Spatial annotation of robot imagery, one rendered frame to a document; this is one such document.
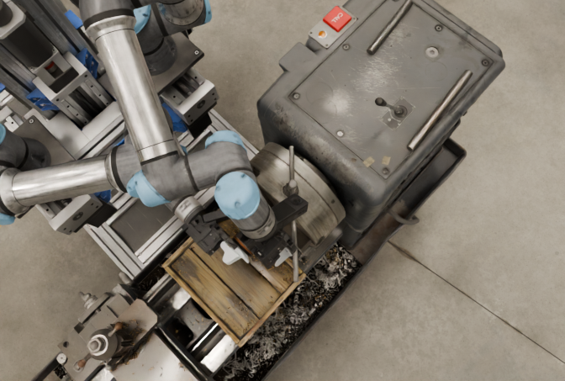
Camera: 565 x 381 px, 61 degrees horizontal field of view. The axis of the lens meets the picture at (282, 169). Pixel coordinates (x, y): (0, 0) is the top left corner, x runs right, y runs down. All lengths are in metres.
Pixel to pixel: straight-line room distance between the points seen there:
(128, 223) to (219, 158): 1.55
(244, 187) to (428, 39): 0.80
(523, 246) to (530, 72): 0.98
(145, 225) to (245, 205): 1.59
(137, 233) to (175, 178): 1.50
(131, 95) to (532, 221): 2.22
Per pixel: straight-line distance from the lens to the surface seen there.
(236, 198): 0.84
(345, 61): 1.39
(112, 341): 1.41
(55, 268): 2.77
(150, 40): 1.42
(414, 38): 1.46
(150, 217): 2.41
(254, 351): 1.92
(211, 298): 1.60
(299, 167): 1.28
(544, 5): 3.33
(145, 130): 0.93
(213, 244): 1.38
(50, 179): 1.26
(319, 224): 1.31
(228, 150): 0.92
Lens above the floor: 2.46
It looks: 73 degrees down
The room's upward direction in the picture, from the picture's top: 8 degrees counter-clockwise
